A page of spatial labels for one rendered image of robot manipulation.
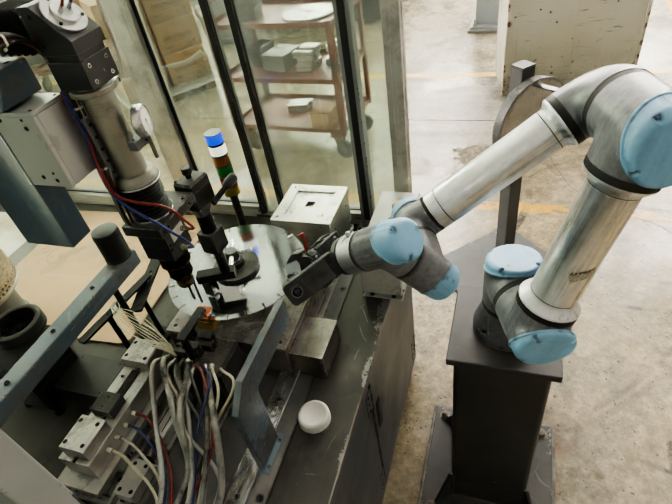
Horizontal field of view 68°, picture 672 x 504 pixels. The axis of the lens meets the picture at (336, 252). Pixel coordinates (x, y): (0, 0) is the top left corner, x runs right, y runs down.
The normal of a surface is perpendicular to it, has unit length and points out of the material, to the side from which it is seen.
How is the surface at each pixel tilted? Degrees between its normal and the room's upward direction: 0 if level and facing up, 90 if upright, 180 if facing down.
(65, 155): 90
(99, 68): 90
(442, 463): 0
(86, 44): 90
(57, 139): 90
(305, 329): 0
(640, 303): 0
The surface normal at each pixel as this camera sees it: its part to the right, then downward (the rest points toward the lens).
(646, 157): 0.07, 0.54
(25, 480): 0.95, 0.09
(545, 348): 0.04, 0.74
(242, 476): -0.15, -0.75
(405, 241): 0.58, -0.18
